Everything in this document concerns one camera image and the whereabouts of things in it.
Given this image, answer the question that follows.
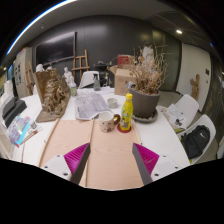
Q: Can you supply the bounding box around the small round glass dish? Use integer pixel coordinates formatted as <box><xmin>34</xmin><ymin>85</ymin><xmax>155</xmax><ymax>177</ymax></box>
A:
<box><xmin>106</xmin><ymin>97</ymin><xmax>119</xmax><ymax>110</ymax></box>

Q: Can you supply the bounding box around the black wall screen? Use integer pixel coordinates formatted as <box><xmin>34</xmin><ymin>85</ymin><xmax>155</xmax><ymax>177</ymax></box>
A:
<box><xmin>35</xmin><ymin>31</ymin><xmax>77</xmax><ymax>66</ymax></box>

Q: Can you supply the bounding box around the black backpack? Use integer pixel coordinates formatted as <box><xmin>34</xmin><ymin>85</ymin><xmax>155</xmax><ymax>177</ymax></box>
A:
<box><xmin>180</xmin><ymin>124</ymin><xmax>212</xmax><ymax>160</ymax></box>

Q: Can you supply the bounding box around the grey pot with dried plant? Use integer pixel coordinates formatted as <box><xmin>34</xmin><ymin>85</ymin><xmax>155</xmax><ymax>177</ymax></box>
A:
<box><xmin>128</xmin><ymin>44</ymin><xmax>169</xmax><ymax>119</ymax></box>

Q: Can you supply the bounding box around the printed paper booklet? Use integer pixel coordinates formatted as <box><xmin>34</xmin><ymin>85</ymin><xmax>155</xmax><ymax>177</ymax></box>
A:
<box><xmin>165</xmin><ymin>103</ymin><xmax>186</xmax><ymax>129</ymax></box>

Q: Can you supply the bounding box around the open newspaper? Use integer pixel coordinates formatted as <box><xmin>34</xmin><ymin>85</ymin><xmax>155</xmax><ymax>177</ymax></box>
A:
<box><xmin>74</xmin><ymin>91</ymin><xmax>113</xmax><ymax>121</ymax></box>

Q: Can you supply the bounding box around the white cabinet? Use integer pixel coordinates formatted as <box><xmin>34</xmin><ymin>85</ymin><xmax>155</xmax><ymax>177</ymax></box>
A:
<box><xmin>13</xmin><ymin>46</ymin><xmax>34</xmax><ymax>99</ymax></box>

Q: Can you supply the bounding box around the grey plant saucer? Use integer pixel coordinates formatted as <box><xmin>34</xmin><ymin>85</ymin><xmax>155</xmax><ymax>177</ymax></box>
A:
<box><xmin>131</xmin><ymin>109</ymin><xmax>159</xmax><ymax>124</ymax></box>

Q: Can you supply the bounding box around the flat round red coaster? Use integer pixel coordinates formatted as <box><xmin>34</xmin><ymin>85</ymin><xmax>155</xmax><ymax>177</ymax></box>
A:
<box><xmin>116</xmin><ymin>123</ymin><xmax>133</xmax><ymax>134</ymax></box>

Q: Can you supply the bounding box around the grey spray bottle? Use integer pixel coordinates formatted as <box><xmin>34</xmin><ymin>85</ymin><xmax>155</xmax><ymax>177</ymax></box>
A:
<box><xmin>92</xmin><ymin>73</ymin><xmax>102</xmax><ymax>92</ymax></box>

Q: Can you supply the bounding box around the brown clay sculpture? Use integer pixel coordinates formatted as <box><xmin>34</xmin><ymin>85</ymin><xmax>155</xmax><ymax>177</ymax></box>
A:
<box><xmin>34</xmin><ymin>68</ymin><xmax>72</xmax><ymax>124</ymax></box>

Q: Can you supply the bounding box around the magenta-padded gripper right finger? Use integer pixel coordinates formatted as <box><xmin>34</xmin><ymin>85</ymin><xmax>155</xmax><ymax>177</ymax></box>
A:
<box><xmin>131</xmin><ymin>142</ymin><xmax>183</xmax><ymax>187</ymax></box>

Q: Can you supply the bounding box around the black device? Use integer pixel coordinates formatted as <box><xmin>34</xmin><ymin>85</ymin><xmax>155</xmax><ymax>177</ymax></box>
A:
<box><xmin>1</xmin><ymin>96</ymin><xmax>28</xmax><ymax>129</ymax></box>

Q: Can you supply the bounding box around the cardboard box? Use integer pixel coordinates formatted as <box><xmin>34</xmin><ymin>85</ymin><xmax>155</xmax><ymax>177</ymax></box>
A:
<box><xmin>109</xmin><ymin>64</ymin><xmax>138</xmax><ymax>97</ymax></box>

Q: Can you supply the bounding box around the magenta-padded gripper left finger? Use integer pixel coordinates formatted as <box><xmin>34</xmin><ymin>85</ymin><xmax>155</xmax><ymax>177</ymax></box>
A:
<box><xmin>41</xmin><ymin>142</ymin><xmax>92</xmax><ymax>186</ymax></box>

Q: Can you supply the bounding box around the colourful booklet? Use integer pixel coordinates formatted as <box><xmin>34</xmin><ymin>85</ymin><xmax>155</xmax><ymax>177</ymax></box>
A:
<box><xmin>6</xmin><ymin>114</ymin><xmax>43</xmax><ymax>148</ymax></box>

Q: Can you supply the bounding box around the light wooden board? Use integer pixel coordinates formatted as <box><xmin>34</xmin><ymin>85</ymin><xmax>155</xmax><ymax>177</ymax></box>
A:
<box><xmin>38</xmin><ymin>118</ymin><xmax>95</xmax><ymax>186</ymax></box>
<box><xmin>84</xmin><ymin>118</ymin><xmax>143</xmax><ymax>191</ymax></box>

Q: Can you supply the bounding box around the wooden easel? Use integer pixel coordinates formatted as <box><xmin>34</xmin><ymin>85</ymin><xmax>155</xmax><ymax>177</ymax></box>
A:
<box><xmin>72</xmin><ymin>49</ymin><xmax>91</xmax><ymax>81</ymax></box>

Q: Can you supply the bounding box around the white chair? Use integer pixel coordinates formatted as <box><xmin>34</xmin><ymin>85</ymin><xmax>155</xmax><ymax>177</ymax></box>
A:
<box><xmin>166</xmin><ymin>93</ymin><xmax>200</xmax><ymax>129</ymax></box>
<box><xmin>181</xmin><ymin>114</ymin><xmax>217</xmax><ymax>165</ymax></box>
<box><xmin>78</xmin><ymin>70</ymin><xmax>100</xmax><ymax>89</ymax></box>

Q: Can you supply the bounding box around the yellow drink bottle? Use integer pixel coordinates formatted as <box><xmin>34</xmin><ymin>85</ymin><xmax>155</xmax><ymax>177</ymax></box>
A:
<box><xmin>119</xmin><ymin>93</ymin><xmax>134</xmax><ymax>132</ymax></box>

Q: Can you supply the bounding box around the wooden figure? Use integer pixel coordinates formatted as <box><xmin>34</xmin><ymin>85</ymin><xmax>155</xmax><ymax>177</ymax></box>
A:
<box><xmin>189</xmin><ymin>73</ymin><xmax>201</xmax><ymax>101</ymax></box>

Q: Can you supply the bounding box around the red box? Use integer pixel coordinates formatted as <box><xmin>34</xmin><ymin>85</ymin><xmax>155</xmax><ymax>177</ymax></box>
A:
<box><xmin>116</xmin><ymin>54</ymin><xmax>134</xmax><ymax>67</ymax></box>

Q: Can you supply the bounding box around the white bottle with green label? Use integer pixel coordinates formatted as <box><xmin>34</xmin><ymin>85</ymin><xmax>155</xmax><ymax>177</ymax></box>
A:
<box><xmin>69</xmin><ymin>77</ymin><xmax>78</xmax><ymax>98</ymax></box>

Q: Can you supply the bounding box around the white printed mug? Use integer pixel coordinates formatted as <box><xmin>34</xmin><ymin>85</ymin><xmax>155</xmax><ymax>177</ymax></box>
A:
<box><xmin>98</xmin><ymin>110</ymin><xmax>122</xmax><ymax>134</ymax></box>

